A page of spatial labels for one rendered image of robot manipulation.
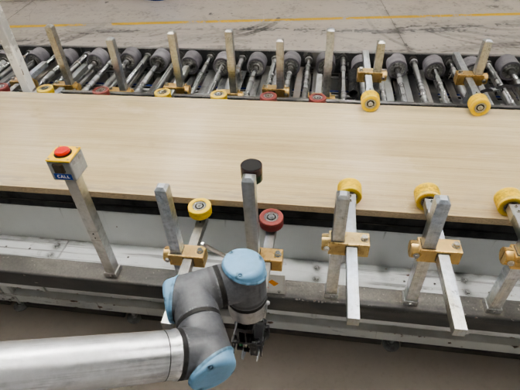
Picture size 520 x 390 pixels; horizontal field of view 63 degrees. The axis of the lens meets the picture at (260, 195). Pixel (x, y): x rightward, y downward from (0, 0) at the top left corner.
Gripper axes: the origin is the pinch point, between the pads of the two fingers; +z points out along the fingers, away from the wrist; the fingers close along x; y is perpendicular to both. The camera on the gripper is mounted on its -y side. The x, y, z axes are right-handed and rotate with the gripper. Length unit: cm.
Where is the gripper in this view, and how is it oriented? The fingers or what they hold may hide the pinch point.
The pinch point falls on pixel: (253, 347)
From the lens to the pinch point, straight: 120.1
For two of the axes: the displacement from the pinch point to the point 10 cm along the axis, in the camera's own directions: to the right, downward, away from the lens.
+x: 9.9, 0.7, -1.3
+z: 0.3, 7.7, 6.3
